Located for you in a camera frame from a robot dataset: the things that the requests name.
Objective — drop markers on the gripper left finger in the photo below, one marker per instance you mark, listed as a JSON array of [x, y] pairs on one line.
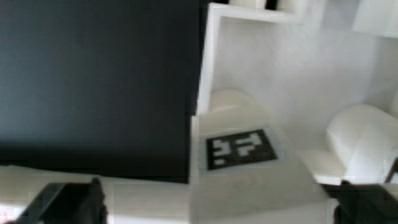
[[69, 204]]

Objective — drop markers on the white chair leg with marker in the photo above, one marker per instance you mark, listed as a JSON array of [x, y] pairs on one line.
[[364, 140]]

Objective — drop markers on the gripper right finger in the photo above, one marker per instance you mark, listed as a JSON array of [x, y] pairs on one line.
[[367, 204]]

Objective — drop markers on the white chair seat piece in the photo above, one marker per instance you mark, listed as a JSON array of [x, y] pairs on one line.
[[309, 57]]

